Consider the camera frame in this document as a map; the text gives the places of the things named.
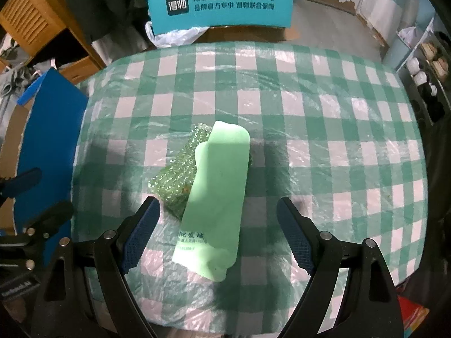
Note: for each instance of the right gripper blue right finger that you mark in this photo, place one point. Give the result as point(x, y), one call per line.
point(300, 233)

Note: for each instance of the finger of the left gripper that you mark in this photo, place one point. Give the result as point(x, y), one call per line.
point(11, 187)
point(50, 221)

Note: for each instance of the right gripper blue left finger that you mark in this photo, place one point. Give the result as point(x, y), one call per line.
point(138, 230)

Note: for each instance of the light green plastic bag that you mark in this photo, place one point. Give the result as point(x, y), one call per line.
point(207, 243)

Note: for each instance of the green bubble wrap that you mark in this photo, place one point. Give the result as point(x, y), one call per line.
point(173, 183)

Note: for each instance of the grey clothes pile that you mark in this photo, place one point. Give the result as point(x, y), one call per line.
point(15, 81)

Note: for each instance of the wooden louvered wardrobe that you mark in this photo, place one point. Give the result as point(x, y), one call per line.
point(34, 24)

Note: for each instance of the white plastic bag under box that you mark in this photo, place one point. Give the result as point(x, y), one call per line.
point(175, 37)

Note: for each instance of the brown cardboard box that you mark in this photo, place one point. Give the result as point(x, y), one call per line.
point(248, 33)

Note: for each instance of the shoe rack with shoes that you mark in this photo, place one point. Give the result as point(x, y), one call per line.
point(421, 58)

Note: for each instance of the teal shipping box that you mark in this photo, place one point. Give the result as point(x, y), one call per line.
point(170, 15)

